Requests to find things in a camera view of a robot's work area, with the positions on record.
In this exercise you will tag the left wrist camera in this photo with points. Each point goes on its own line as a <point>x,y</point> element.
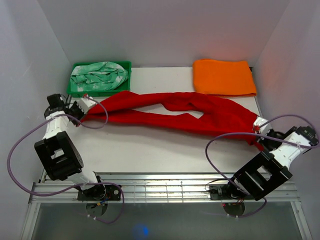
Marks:
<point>86,103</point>

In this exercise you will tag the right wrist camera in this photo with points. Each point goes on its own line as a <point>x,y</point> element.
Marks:
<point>261,126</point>

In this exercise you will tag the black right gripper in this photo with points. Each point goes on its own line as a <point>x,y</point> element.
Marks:
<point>261,141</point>

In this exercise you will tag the green white patterned trousers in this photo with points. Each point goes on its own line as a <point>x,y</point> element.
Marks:
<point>97,77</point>

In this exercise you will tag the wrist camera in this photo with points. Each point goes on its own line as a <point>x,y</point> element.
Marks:
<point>261,126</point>
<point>86,103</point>

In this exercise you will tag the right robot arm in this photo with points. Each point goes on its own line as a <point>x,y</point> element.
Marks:
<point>270,168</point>

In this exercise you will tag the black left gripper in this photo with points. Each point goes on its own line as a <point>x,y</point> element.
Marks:
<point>75,105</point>

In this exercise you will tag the aluminium frame rail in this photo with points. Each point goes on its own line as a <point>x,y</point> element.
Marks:
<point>163,207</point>

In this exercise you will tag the green plastic bin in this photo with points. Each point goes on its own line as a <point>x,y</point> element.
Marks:
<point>126,86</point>

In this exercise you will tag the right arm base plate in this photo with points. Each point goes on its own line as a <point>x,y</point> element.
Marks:
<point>222,192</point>

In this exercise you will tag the red trousers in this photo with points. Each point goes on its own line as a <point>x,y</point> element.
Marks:
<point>190,112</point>

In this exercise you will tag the folded orange trousers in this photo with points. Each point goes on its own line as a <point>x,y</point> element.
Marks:
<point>223,78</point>

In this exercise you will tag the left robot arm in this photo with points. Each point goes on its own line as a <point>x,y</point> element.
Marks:
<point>58,154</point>

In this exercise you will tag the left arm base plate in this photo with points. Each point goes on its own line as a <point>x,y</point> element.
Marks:
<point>105,192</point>

